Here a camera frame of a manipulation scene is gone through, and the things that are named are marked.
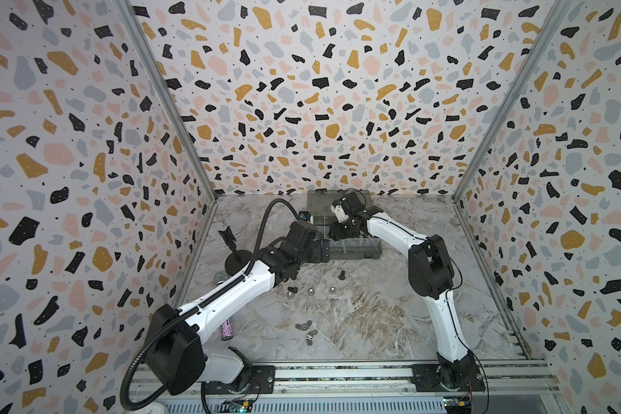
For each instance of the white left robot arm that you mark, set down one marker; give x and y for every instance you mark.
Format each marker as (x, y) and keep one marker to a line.
(176, 336)

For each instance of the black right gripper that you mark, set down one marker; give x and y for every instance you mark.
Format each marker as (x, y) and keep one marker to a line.
(335, 232)

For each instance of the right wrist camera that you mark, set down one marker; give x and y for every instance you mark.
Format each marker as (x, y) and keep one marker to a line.
(339, 213)

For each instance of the grey compartment organizer box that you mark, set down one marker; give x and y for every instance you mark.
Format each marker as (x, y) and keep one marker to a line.
(319, 205)

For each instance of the silver bolt near rail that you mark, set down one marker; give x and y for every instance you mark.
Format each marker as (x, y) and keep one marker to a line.
(310, 337)

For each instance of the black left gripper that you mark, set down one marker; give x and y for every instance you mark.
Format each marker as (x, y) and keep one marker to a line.
(317, 256)

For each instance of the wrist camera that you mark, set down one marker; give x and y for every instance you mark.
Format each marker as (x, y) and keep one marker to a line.
(339, 213)
(305, 216)

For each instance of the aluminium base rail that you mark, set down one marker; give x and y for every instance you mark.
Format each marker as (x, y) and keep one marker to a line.
(520, 386)

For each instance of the green circuit board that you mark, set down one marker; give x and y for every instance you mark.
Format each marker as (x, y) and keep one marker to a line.
(236, 406)

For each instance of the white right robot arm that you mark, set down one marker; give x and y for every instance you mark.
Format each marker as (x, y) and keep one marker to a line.
(430, 275)

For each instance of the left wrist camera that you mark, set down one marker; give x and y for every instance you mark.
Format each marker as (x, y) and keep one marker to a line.
(305, 216)

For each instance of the glitter handheld microphone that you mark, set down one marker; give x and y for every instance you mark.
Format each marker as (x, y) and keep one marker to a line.
(226, 328)

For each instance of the black microphone stand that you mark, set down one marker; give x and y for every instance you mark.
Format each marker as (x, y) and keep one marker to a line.
(238, 258)

